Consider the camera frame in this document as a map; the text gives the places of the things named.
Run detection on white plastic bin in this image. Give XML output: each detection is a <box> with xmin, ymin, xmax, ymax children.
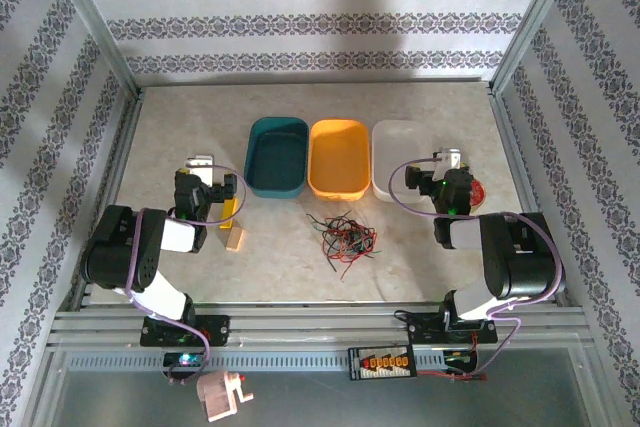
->
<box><xmin>370</xmin><ymin>119</ymin><xmax>437</xmax><ymax>204</ymax></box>

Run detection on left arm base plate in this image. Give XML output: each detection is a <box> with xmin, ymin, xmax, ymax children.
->
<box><xmin>139</xmin><ymin>314</ymin><xmax>231</xmax><ymax>348</ymax></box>

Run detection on yellow block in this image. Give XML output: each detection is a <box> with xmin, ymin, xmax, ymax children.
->
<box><xmin>218</xmin><ymin>196</ymin><xmax>236</xmax><ymax>231</ymax></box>

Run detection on pink clamp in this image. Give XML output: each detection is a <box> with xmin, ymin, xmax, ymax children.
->
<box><xmin>195</xmin><ymin>369</ymin><xmax>255</xmax><ymax>423</ymax></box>

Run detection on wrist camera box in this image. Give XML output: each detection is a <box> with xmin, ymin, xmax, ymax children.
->
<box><xmin>183</xmin><ymin>152</ymin><xmax>215</xmax><ymax>181</ymax></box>
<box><xmin>433</xmin><ymin>147</ymin><xmax>462</xmax><ymax>181</ymax></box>

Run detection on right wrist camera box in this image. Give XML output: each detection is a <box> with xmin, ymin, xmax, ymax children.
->
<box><xmin>433</xmin><ymin>147</ymin><xmax>462</xmax><ymax>181</ymax></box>

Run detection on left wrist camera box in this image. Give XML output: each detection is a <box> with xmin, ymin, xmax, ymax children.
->
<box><xmin>183</xmin><ymin>152</ymin><xmax>215</xmax><ymax>181</ymax></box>

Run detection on green cable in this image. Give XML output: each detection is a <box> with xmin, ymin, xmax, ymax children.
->
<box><xmin>312</xmin><ymin>216</ymin><xmax>376</xmax><ymax>261</ymax></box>
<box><xmin>305</xmin><ymin>212</ymin><xmax>374</xmax><ymax>258</ymax></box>

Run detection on wooden block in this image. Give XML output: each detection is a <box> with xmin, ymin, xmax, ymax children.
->
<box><xmin>224</xmin><ymin>226</ymin><xmax>247</xmax><ymax>253</ymax></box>

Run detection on aluminium frame rail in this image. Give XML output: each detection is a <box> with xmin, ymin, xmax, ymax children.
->
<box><xmin>47</xmin><ymin>300</ymin><xmax>596</xmax><ymax>348</ymax></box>
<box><xmin>69</xmin><ymin>89</ymin><xmax>146</xmax><ymax>311</ymax></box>
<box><xmin>487</xmin><ymin>89</ymin><xmax>571</xmax><ymax>306</ymax></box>
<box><xmin>137</xmin><ymin>77</ymin><xmax>494</xmax><ymax>91</ymax></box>

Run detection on small board with LED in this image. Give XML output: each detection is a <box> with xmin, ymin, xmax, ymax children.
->
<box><xmin>162</xmin><ymin>351</ymin><xmax>207</xmax><ymax>369</ymax></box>
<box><xmin>442</xmin><ymin>350</ymin><xmax>480</xmax><ymax>367</ymax></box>

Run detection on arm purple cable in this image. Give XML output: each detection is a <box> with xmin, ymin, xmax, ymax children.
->
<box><xmin>389</xmin><ymin>156</ymin><xmax>565</xmax><ymax>383</ymax></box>
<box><xmin>124</xmin><ymin>164</ymin><xmax>249</xmax><ymax>388</ymax></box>

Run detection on red power lead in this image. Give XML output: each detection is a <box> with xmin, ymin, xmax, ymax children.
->
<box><xmin>415</xmin><ymin>368</ymin><xmax>490</xmax><ymax>383</ymax></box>

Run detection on aluminium frame post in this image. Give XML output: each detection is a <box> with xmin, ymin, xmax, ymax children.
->
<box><xmin>487</xmin><ymin>0</ymin><xmax>586</xmax><ymax>96</ymax></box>
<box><xmin>42</xmin><ymin>0</ymin><xmax>144</xmax><ymax>98</ymax></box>

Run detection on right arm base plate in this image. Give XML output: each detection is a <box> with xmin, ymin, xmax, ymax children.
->
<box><xmin>407</xmin><ymin>313</ymin><xmax>499</xmax><ymax>347</ymax></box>

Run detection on red cable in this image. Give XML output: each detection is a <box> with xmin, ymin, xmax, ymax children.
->
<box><xmin>319</xmin><ymin>216</ymin><xmax>384</xmax><ymax>264</ymax></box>

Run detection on grey slotted cable duct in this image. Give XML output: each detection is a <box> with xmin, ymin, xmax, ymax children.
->
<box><xmin>64</xmin><ymin>349</ymin><xmax>451</xmax><ymax>372</ymax></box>

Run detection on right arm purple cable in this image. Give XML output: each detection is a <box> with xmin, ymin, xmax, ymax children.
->
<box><xmin>389</xmin><ymin>156</ymin><xmax>565</xmax><ymax>383</ymax></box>

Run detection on red round lid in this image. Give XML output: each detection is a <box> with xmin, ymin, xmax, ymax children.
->
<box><xmin>467</xmin><ymin>179</ymin><xmax>489</xmax><ymax>211</ymax></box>

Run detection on teal plastic bin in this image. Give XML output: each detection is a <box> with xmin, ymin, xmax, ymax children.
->
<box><xmin>243</xmin><ymin>116</ymin><xmax>310</xmax><ymax>199</ymax></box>

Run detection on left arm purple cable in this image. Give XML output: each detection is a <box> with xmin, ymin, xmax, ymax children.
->
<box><xmin>124</xmin><ymin>164</ymin><xmax>249</xmax><ymax>388</ymax></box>

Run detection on orange plastic bin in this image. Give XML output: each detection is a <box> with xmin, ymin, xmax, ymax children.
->
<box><xmin>307</xmin><ymin>118</ymin><xmax>372</xmax><ymax>201</ymax></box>

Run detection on black power distribution board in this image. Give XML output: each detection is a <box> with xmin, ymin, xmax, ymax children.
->
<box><xmin>347</xmin><ymin>345</ymin><xmax>417</xmax><ymax>381</ymax></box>

